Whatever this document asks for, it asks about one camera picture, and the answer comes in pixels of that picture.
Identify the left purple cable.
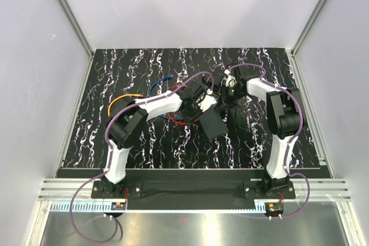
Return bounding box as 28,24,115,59
70,71,214,243

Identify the aluminium front rail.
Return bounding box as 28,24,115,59
38,178,351,202

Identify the blue ethernet cable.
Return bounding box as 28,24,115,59
148,75,188,122

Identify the black network switch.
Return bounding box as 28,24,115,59
199,106,228,140

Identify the black power adapter with cord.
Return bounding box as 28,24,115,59
201,63,257,131

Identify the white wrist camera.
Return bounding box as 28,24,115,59
198,95,217,112
224,69,236,88

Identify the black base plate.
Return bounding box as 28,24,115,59
91,169,296,200

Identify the orange ethernet cable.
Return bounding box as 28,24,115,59
108,93,144,117

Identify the left aluminium frame post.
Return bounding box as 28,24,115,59
57,0,95,59

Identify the left small connector board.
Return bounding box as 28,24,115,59
111,201,127,211

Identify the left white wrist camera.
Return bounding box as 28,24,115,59
198,95,217,112

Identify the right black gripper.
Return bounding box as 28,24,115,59
213,85,244,112

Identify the small connector board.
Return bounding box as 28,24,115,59
111,201,127,211
266,202,284,214

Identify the red ethernet cable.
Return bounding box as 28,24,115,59
166,84,191,126

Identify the right small connector board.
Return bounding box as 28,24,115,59
266,202,284,214

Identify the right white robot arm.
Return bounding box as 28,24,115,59
217,65,305,198

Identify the aluminium frame post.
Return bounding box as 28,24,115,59
57,0,95,59
291,0,328,56

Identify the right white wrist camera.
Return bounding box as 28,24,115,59
224,69,236,88

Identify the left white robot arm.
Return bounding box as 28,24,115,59
101,85,216,198

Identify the white slotted cable duct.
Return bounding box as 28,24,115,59
51,200,266,214

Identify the right aluminium frame post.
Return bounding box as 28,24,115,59
291,0,328,56

